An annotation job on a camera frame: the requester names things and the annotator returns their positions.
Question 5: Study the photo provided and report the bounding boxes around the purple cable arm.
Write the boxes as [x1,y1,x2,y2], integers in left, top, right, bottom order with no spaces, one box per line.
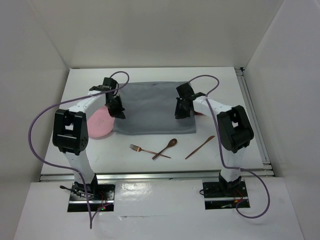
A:
[187,74,272,219]
[27,71,131,230]

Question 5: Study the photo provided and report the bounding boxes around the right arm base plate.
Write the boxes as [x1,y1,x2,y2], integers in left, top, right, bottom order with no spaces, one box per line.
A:
[199,181,251,210]

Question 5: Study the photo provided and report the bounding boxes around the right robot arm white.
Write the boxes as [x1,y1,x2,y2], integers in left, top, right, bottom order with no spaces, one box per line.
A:
[175,83,254,196]

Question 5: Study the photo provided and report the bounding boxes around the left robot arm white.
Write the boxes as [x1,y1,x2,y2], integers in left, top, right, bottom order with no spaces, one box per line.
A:
[52,77,126,200]

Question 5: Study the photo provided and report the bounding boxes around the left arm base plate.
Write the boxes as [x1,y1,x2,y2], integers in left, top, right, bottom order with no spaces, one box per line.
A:
[66,183,116,213]

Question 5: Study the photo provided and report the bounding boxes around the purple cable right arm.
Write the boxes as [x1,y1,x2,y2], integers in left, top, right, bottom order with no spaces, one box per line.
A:
[187,74,272,219]

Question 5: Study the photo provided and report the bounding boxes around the copper fork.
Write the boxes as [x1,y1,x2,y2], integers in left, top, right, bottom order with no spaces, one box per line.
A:
[129,144,171,159]

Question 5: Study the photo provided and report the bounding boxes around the aluminium rail right side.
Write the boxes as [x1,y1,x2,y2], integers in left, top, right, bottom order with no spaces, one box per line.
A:
[234,67,273,172]

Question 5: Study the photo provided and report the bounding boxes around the aluminium rail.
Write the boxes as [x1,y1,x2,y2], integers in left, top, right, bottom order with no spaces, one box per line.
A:
[38,168,276,182]
[234,67,273,172]

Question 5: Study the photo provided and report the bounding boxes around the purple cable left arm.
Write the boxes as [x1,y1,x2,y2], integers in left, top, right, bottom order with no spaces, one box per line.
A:
[27,71,131,230]

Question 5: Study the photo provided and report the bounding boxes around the aluminium rail front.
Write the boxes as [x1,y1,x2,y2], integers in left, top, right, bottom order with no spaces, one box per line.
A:
[38,168,276,182]

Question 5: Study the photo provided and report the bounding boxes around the brown wooden spoon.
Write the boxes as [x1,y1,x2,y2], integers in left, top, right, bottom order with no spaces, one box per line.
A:
[152,138,178,160]

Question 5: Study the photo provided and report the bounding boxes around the grey cloth placemat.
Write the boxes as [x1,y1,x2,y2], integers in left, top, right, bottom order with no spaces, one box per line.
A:
[113,81,196,136]

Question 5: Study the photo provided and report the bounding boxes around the pink plate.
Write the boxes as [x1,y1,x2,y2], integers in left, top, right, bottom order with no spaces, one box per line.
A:
[87,106,115,139]

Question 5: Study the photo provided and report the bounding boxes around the copper knife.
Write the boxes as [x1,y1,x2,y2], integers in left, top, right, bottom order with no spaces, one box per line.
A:
[185,135,215,159]

